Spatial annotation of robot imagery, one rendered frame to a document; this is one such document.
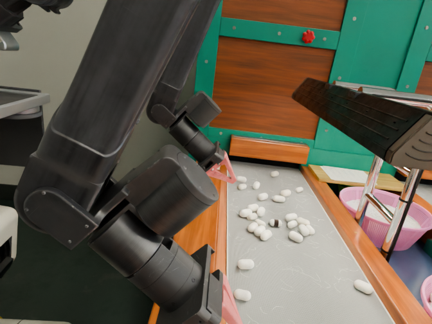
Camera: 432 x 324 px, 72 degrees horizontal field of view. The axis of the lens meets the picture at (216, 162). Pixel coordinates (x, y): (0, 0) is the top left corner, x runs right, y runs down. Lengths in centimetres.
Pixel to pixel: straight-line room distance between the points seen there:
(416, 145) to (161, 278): 34
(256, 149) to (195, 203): 89
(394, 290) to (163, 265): 51
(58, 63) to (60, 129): 192
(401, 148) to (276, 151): 76
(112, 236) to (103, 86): 13
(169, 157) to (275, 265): 48
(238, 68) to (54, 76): 134
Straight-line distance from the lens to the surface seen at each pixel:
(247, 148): 114
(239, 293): 58
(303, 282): 67
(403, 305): 68
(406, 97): 68
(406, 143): 44
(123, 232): 29
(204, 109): 68
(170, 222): 27
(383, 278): 73
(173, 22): 23
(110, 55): 24
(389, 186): 123
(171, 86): 66
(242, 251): 70
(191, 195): 25
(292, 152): 116
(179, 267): 31
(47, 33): 218
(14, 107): 56
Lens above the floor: 115
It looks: 20 degrees down
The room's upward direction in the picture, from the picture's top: 7 degrees clockwise
